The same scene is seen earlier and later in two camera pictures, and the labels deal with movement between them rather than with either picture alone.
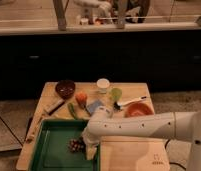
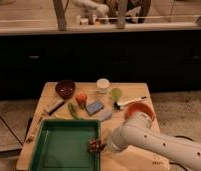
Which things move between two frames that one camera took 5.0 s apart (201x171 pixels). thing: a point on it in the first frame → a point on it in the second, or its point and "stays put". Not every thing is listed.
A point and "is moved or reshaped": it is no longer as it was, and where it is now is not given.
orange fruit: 81,97 stays put
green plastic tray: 51,151 stays put
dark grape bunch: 76,145 is moved or reshaped
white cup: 102,85 stays put
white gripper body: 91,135 → 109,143
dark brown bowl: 65,88 stays put
